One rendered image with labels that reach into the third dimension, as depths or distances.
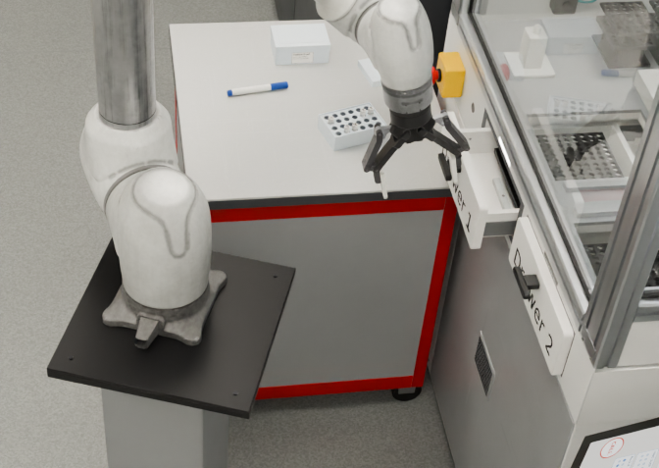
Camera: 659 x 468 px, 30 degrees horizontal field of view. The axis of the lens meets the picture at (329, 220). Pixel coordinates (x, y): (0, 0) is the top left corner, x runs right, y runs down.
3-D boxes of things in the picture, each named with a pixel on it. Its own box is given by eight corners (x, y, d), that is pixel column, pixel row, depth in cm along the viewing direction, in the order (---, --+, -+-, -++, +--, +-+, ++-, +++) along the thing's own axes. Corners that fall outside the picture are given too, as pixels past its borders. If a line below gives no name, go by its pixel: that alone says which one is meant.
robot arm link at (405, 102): (436, 85, 213) (439, 112, 217) (426, 55, 219) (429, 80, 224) (385, 96, 213) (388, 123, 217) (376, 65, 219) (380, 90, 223)
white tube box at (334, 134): (333, 151, 261) (334, 137, 258) (317, 128, 266) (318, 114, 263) (385, 138, 265) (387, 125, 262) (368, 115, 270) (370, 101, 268)
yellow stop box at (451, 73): (438, 98, 264) (442, 72, 259) (430, 78, 269) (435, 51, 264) (461, 97, 264) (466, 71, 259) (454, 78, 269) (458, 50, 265)
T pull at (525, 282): (523, 300, 213) (525, 295, 212) (512, 270, 219) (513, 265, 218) (542, 299, 214) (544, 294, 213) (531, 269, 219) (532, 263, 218)
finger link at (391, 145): (413, 134, 223) (407, 131, 223) (378, 176, 229) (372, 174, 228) (408, 121, 226) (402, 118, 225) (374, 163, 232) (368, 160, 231)
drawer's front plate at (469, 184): (471, 250, 233) (480, 208, 226) (437, 152, 254) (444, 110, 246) (480, 250, 233) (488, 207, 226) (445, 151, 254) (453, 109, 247)
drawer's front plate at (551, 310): (551, 377, 212) (564, 335, 204) (508, 258, 232) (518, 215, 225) (561, 376, 212) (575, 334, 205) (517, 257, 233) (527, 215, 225)
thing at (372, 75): (372, 87, 278) (373, 81, 277) (357, 65, 284) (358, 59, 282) (423, 78, 282) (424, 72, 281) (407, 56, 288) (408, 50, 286)
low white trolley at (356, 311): (190, 432, 298) (188, 200, 246) (174, 251, 342) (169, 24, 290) (423, 412, 308) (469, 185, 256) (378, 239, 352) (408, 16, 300)
